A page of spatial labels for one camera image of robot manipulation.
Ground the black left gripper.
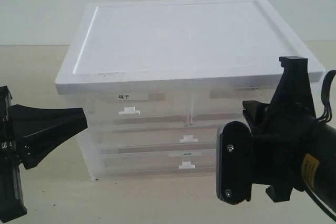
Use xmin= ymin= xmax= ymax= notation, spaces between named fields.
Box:
xmin=1 ymin=86 xmax=88 ymax=215

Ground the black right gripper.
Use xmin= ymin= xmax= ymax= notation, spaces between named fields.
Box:
xmin=241 ymin=56 xmax=320 ymax=203

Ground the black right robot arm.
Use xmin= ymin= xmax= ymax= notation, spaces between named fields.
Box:
xmin=243 ymin=57 xmax=335 ymax=208

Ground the white translucent drawer cabinet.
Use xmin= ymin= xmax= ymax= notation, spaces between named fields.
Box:
xmin=55 ymin=0 xmax=325 ymax=180

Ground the small drawer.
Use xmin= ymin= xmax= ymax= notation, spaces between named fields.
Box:
xmin=91 ymin=91 xmax=192 ymax=127
xmin=191 ymin=87 xmax=279 ymax=125

